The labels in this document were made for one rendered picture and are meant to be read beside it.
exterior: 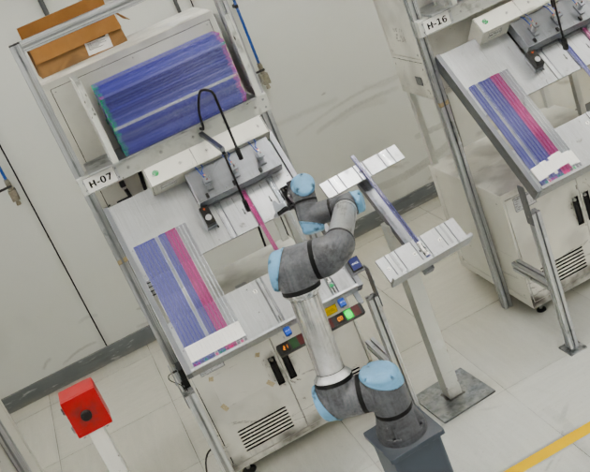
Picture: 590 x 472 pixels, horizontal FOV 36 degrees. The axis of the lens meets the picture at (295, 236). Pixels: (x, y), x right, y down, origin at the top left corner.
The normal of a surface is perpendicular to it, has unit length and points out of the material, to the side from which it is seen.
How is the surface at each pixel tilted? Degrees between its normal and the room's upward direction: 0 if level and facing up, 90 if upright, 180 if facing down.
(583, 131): 45
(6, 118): 90
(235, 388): 90
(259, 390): 90
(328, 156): 90
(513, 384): 0
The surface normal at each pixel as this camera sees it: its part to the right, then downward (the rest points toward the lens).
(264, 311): 0.00, -0.37
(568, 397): -0.35, -0.86
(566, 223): 0.32, 0.27
